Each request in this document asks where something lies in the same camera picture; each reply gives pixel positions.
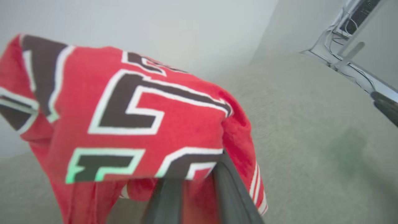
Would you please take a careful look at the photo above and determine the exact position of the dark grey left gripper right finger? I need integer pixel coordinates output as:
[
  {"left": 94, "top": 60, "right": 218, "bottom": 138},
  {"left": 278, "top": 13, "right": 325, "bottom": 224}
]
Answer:
[{"left": 213, "top": 150, "right": 265, "bottom": 224}]

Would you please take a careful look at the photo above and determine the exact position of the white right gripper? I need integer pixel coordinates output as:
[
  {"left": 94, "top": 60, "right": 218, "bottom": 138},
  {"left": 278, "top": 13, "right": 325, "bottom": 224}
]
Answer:
[{"left": 333, "top": 61, "right": 398, "bottom": 128}]

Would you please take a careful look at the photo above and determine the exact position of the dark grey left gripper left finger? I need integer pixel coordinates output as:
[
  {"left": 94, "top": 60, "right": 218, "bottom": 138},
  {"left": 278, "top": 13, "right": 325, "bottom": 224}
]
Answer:
[{"left": 140, "top": 179, "right": 185, "bottom": 224}]

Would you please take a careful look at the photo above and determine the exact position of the red garment with black letters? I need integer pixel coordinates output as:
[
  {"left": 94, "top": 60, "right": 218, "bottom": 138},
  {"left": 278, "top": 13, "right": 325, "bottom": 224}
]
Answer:
[{"left": 0, "top": 34, "right": 268, "bottom": 224}]

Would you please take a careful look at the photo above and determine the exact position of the grey fabric sofa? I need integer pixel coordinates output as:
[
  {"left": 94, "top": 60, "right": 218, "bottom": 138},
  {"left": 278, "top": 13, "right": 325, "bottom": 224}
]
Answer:
[{"left": 0, "top": 51, "right": 398, "bottom": 224}]

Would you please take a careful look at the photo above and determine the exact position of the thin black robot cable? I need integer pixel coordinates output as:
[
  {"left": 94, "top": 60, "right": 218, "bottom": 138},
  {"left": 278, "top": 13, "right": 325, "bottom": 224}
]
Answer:
[{"left": 325, "top": 18, "right": 377, "bottom": 91}]

